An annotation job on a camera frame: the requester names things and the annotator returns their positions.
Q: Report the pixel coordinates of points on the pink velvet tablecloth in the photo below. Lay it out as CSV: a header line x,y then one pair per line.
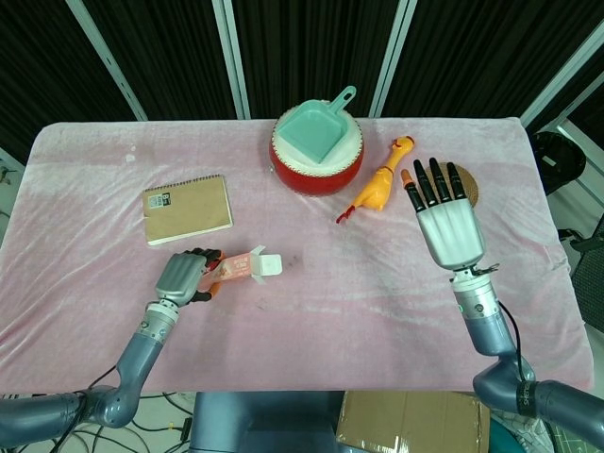
x,y
302,321

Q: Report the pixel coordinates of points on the teal plastic scoop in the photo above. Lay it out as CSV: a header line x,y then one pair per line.
x,y
316,132

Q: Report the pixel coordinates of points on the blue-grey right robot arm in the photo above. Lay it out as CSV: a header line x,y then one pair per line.
x,y
500,344

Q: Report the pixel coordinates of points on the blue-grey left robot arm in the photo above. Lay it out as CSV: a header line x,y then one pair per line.
x,y
113,377

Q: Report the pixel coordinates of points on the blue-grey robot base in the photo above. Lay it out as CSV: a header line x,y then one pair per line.
x,y
264,422

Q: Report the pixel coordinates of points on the pink cardboard box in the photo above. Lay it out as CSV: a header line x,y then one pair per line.
x,y
231,270

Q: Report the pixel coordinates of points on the round woven rattan coaster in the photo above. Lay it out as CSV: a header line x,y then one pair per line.
x,y
472,186

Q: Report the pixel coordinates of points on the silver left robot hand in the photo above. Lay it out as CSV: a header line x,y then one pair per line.
x,y
181,279

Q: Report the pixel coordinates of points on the yellow rubber chicken toy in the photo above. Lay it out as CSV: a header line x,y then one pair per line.
x,y
380,181

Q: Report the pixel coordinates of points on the brown cardboard box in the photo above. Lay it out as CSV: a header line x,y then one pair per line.
x,y
413,420

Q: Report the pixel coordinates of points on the brown spiral notebook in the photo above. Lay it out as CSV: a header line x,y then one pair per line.
x,y
188,210

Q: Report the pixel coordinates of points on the black round stool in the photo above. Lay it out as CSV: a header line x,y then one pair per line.
x,y
559,160

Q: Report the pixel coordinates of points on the red drum with white top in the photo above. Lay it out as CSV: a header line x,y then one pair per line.
x,y
317,162

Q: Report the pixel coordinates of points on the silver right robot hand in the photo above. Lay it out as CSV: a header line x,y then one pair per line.
x,y
450,229

